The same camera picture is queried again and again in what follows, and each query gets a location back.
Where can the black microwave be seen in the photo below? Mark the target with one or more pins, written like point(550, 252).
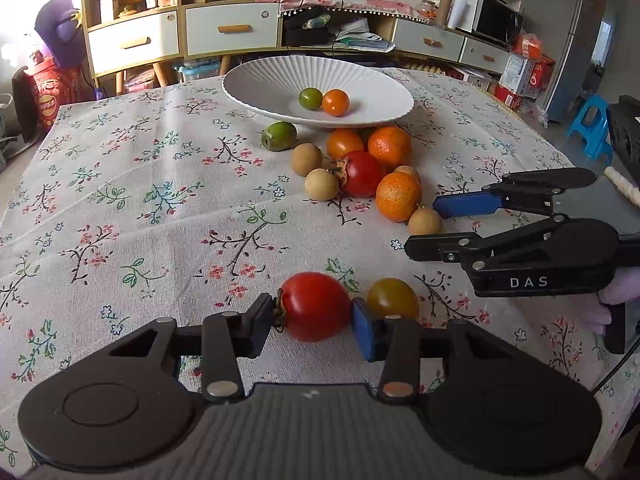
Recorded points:
point(497, 22)

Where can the floral tablecloth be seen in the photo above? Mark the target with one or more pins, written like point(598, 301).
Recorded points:
point(150, 220)

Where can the pink tasselled cloth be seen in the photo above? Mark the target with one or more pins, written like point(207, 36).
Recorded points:
point(350, 0)

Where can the low cabinet with drawers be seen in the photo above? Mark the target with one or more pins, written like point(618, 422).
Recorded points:
point(440, 42)

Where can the orange mandarin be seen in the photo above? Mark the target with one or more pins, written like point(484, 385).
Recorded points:
point(389, 146)
point(398, 197)

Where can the grey refrigerator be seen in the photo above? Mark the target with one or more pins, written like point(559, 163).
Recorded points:
point(580, 45)

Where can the red barrel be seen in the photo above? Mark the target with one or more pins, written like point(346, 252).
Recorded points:
point(52, 95)

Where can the clear box with blue lid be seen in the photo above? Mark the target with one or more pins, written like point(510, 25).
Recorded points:
point(200, 71)

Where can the purple plush toy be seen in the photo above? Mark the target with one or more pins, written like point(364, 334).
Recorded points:
point(57, 30)

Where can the wooden shelf cabinet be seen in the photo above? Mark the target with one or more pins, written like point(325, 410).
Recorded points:
point(130, 40)

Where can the green jujube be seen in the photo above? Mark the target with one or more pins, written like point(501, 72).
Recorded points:
point(278, 136)

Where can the tan longan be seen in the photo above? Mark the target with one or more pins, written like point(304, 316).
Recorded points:
point(425, 221)
point(410, 172)
point(307, 159)
point(321, 184)

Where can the white ribbed plate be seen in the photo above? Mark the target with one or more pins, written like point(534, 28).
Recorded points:
point(270, 85)

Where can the person's right hand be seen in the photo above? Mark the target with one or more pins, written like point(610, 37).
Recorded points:
point(630, 287)

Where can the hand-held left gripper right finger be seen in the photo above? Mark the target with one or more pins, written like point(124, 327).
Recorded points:
point(364, 332)

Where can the red and white gift box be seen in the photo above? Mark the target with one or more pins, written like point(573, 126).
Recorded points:
point(525, 77)

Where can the orange snack packet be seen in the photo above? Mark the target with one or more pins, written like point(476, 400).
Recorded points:
point(531, 45)

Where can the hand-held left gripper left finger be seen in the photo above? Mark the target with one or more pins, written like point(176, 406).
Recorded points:
point(255, 330)

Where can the blue plastic stool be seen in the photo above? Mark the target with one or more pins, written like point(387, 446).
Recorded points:
point(590, 130)

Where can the cardboard tube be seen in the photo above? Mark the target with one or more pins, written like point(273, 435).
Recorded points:
point(445, 5)

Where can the red tomato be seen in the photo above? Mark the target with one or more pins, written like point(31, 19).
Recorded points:
point(364, 174)
point(315, 307)

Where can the small green tomato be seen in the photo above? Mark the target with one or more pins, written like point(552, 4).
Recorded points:
point(310, 98)

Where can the yellow green tomato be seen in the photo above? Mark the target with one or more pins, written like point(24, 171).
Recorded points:
point(395, 297)

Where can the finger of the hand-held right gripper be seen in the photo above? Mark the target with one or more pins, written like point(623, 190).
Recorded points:
point(435, 247)
point(465, 205)

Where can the black bag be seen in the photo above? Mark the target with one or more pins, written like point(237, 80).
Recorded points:
point(305, 35)

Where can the small orange tomato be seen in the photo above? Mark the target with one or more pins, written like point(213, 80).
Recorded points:
point(336, 102)

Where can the egg cartons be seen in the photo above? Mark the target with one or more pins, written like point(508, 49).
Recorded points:
point(425, 65)

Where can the white drawer cabinet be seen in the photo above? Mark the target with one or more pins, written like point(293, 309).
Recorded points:
point(232, 30)

